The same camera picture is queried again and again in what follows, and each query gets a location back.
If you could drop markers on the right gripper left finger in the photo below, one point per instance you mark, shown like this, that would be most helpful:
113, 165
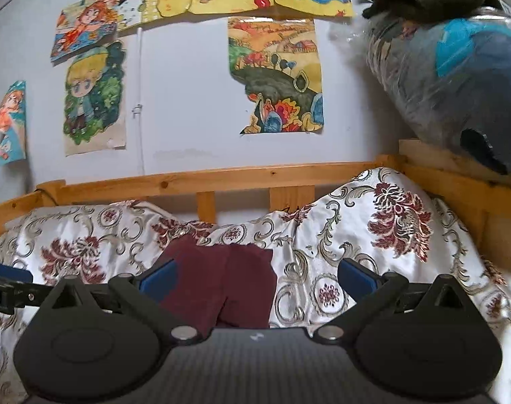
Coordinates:
140, 297

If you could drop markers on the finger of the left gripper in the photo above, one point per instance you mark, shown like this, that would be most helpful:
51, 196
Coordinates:
30, 293
15, 274

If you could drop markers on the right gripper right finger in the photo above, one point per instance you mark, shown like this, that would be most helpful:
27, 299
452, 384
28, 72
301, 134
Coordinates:
372, 293

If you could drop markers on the maroon long-sleeve top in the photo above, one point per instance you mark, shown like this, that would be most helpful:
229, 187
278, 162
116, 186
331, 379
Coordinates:
223, 285

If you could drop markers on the white floral bedspread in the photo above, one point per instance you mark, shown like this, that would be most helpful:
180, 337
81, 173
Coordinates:
380, 219

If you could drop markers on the small left edge poster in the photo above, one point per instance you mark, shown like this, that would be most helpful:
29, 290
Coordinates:
13, 124

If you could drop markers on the blond cartoon boy poster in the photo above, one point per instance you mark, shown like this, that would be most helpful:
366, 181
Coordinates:
94, 113

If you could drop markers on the plastic-wrapped blue bedding bag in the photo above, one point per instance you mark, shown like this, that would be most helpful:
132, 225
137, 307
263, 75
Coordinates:
450, 81

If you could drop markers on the orange-haired girl poster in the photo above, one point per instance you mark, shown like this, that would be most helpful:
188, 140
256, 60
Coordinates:
83, 24

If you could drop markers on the wooden bed frame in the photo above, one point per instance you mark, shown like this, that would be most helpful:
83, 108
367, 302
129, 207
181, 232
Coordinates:
480, 198

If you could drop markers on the white wall pipe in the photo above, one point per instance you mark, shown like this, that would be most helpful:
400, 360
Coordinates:
137, 110

